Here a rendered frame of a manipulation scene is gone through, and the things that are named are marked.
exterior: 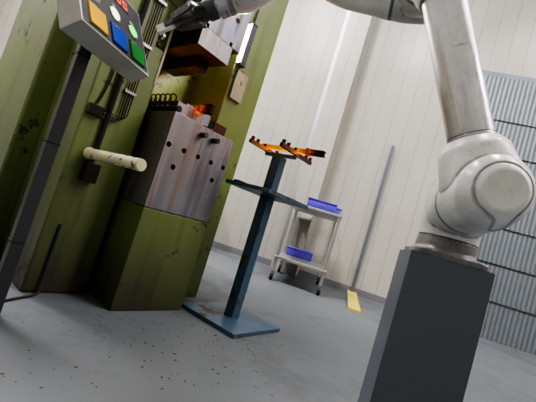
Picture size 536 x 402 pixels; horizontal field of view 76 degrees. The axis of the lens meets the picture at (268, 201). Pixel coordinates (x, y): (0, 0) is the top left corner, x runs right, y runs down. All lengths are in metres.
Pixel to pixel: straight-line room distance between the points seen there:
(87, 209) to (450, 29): 1.48
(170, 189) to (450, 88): 1.19
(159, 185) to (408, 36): 4.75
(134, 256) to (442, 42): 1.37
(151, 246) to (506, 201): 1.35
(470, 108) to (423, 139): 4.27
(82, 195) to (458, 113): 1.44
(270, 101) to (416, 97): 2.07
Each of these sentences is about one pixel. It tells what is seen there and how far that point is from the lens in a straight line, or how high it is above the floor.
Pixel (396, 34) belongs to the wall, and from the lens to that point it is 5.77.
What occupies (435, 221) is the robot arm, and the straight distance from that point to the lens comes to 1.01.
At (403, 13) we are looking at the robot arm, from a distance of 1.23.
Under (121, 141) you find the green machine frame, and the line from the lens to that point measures 1.73.
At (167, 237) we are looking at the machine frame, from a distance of 1.69.
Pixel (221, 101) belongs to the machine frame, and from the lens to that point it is 2.07.
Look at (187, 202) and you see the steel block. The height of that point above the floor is 0.54.
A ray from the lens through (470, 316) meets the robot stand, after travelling 1.02.
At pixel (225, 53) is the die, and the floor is 1.32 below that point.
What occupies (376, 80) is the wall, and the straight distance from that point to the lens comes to 5.42.
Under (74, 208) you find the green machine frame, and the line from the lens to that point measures 1.69.
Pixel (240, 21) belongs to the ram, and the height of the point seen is 1.51.
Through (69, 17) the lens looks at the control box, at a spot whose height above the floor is 0.96.
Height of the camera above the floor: 0.55
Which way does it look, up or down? 4 degrees up
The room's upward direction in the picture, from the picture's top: 17 degrees clockwise
